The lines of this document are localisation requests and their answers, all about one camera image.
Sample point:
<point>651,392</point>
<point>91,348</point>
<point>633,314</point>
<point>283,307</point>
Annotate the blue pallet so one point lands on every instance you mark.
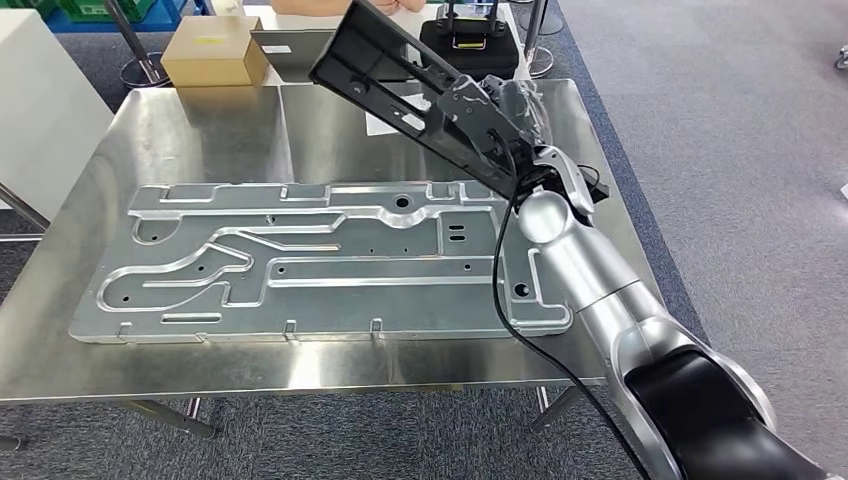
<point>79,26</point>

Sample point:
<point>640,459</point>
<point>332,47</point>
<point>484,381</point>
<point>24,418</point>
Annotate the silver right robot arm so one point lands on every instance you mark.
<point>583,258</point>

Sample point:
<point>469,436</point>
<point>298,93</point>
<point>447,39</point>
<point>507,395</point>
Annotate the white cabinet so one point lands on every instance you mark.
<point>46,112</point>

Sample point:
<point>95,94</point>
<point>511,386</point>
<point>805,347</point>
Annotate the stainless steel table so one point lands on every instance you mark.
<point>20,204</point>

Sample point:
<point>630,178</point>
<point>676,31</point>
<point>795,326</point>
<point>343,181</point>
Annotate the black plastic frame part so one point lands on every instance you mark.
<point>344,63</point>

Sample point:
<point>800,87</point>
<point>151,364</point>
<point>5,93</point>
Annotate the brown cardboard box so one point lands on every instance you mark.
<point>208,56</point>

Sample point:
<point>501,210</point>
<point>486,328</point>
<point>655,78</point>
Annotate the white paper sheet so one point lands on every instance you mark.
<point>384,126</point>

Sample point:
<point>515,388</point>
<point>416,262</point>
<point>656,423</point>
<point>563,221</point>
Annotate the stainless steel workbench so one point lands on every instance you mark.
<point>199,132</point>

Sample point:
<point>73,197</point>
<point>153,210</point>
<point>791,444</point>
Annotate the black carry case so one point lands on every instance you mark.
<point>470,56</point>

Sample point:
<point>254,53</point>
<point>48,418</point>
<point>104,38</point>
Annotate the green plastic crate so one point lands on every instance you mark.
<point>83,8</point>

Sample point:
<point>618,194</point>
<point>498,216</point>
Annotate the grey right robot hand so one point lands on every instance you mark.
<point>523,106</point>

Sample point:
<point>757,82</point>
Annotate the machined aluminium plate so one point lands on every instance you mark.
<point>371,298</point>

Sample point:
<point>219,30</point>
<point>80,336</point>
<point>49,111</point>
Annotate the metal stanchion pole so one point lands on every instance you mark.
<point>142,73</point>
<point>540,63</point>

